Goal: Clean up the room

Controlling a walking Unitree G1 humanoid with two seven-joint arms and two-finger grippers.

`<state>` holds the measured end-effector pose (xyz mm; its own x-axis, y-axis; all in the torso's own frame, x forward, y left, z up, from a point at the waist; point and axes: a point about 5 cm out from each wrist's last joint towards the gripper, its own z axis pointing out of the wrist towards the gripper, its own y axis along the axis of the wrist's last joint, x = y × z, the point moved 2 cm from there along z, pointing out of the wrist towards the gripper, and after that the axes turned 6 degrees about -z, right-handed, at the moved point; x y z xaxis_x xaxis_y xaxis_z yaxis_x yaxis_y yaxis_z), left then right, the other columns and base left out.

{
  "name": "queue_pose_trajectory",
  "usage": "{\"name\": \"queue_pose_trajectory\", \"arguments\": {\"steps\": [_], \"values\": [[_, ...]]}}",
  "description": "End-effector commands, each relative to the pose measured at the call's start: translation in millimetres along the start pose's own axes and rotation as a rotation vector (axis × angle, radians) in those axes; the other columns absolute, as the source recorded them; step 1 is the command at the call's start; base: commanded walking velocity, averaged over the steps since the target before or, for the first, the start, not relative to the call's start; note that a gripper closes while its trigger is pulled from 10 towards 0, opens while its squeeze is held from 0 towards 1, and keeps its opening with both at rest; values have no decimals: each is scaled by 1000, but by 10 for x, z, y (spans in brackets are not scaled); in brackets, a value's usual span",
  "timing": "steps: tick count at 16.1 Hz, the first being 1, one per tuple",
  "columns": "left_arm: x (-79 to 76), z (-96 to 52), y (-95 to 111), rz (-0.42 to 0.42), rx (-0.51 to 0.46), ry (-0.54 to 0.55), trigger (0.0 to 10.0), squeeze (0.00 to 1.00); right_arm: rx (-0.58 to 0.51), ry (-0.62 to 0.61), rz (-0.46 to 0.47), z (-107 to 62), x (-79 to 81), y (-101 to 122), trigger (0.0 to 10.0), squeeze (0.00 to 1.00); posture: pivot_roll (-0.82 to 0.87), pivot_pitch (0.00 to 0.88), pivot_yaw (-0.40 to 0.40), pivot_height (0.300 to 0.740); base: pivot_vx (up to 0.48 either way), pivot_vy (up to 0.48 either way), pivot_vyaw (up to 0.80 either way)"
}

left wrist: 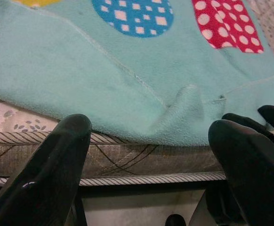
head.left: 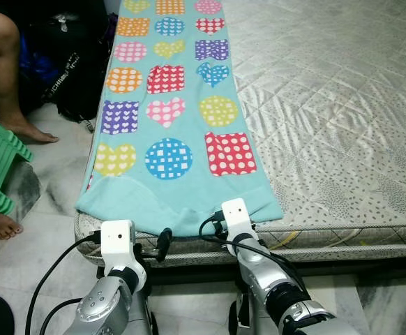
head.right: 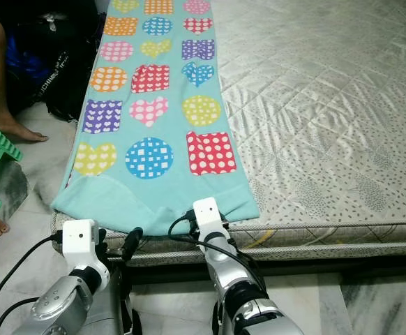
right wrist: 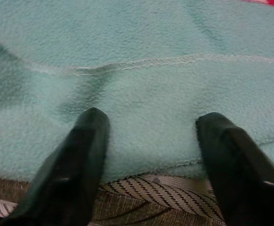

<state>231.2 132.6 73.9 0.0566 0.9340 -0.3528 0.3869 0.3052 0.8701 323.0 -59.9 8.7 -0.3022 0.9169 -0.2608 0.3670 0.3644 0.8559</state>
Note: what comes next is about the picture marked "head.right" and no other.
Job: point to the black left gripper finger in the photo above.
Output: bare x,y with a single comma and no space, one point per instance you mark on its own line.
133,243

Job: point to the teal blanket with colourful shapes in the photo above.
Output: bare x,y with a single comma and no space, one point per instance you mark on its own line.
161,188

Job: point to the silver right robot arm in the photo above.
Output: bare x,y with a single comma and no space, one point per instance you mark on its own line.
245,286

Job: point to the silver robot left leg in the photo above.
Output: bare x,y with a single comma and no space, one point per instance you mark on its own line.
116,307

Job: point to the silver robot leg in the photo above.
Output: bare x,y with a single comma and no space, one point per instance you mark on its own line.
116,307
217,317

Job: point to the silver robot right leg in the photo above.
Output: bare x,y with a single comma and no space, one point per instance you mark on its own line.
217,317

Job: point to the black bag with white lettering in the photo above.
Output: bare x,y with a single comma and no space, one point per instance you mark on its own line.
67,70

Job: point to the blue bag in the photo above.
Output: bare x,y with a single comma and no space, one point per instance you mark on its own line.
25,63

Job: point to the white quilted mattress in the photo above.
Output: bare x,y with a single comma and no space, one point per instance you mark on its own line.
321,105

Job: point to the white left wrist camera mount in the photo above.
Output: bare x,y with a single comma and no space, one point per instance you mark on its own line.
79,241

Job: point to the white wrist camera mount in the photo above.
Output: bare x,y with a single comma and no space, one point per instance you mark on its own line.
208,215
79,241

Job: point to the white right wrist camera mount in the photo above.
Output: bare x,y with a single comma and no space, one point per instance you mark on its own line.
208,215

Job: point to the black bed frame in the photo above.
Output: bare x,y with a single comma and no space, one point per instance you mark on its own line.
301,269

